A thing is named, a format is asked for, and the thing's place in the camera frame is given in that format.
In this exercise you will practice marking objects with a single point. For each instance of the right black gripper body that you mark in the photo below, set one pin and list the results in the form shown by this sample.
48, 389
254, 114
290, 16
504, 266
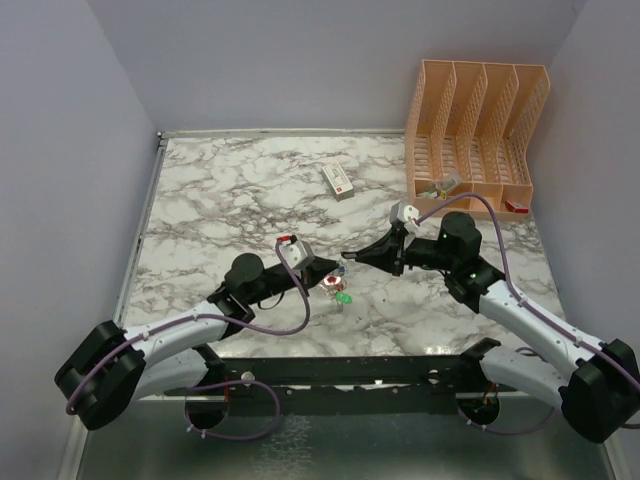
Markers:
424, 253

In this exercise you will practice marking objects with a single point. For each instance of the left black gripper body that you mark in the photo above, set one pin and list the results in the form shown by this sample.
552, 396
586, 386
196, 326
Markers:
277, 282

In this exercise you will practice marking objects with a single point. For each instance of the red key tag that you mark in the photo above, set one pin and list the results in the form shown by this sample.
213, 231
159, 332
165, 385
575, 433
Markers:
332, 282

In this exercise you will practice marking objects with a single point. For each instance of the green key tag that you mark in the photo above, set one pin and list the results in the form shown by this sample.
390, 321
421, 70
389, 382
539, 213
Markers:
343, 298

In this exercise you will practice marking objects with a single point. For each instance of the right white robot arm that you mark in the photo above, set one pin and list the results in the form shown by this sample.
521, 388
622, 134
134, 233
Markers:
594, 384

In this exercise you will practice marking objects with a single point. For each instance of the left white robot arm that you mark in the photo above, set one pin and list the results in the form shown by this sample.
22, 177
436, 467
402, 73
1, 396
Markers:
114, 366

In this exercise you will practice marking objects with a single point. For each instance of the clear bag of items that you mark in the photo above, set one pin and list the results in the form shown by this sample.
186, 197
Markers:
443, 187

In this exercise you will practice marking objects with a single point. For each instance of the small white cardboard box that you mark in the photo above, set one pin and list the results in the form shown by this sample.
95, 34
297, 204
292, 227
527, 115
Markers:
337, 181

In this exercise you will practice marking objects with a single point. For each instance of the small red box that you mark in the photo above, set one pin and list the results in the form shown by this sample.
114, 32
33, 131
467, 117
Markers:
516, 207

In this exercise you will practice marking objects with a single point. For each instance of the orange plastic file organizer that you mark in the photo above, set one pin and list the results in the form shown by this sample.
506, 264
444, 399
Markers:
475, 119

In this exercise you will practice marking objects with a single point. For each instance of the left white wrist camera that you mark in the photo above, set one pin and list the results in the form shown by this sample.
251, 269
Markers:
295, 253

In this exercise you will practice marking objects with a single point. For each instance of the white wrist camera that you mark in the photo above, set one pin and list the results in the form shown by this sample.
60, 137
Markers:
295, 253
405, 216

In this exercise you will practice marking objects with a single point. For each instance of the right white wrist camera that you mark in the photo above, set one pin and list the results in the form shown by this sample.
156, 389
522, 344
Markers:
405, 216

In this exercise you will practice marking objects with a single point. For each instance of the black metal base frame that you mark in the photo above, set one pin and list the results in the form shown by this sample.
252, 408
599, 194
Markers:
330, 386

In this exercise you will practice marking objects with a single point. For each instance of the aluminium rail frame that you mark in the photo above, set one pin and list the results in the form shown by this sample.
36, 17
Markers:
76, 440

